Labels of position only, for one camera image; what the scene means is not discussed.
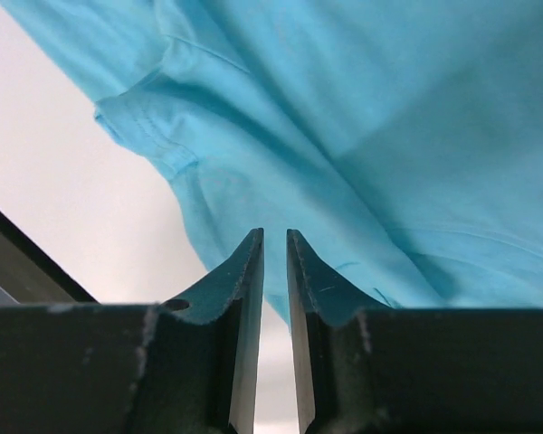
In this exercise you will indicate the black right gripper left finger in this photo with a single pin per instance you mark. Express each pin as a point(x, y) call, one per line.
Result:
point(188, 365)

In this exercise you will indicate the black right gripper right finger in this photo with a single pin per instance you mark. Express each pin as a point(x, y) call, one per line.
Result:
point(363, 367)

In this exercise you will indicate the teal t-shirt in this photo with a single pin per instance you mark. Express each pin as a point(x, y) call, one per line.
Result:
point(403, 138)

